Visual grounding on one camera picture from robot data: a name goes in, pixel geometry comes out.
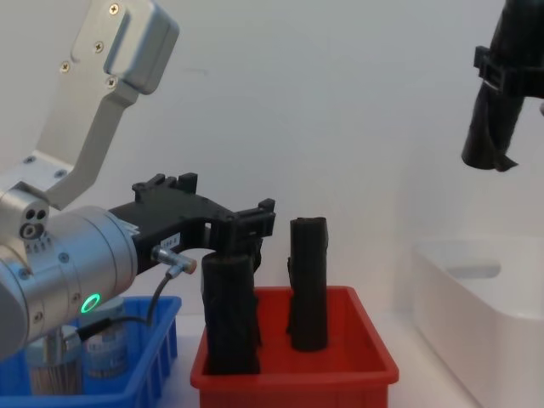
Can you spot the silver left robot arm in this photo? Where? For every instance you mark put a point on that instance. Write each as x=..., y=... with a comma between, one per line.
x=76, y=255

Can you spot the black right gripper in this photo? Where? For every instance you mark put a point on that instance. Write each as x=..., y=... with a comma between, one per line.
x=520, y=30

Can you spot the blue plastic bin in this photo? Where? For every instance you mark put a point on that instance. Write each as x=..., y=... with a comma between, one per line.
x=144, y=365

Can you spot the red plastic bin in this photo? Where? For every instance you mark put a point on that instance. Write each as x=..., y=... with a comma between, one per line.
x=340, y=374

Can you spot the silver metal can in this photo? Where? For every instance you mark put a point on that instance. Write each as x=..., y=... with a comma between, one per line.
x=106, y=353
x=55, y=370

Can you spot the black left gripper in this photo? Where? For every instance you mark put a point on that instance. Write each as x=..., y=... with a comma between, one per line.
x=170, y=221

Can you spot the white plastic bin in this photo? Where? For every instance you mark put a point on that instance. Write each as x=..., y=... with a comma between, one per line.
x=489, y=340

